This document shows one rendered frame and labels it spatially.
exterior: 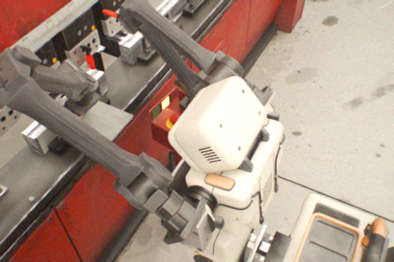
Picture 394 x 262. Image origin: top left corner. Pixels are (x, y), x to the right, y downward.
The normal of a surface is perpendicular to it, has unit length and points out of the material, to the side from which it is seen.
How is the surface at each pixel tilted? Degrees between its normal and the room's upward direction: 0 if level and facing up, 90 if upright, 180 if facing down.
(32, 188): 0
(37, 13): 90
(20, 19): 90
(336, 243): 0
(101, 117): 0
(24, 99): 67
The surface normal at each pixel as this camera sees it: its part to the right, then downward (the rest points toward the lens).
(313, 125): -0.01, -0.65
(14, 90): 0.29, 0.40
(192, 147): -0.46, 0.68
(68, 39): 0.88, 0.36
